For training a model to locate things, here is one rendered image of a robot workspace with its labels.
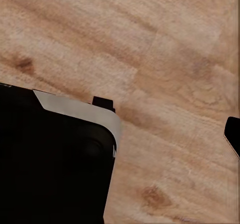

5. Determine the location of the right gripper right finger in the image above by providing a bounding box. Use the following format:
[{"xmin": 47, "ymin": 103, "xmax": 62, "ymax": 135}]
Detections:
[{"xmin": 224, "ymin": 117, "xmax": 240, "ymax": 156}]

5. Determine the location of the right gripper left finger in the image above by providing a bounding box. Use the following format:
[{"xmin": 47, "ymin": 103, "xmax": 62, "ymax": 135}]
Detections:
[{"xmin": 0, "ymin": 117, "xmax": 26, "ymax": 177}]

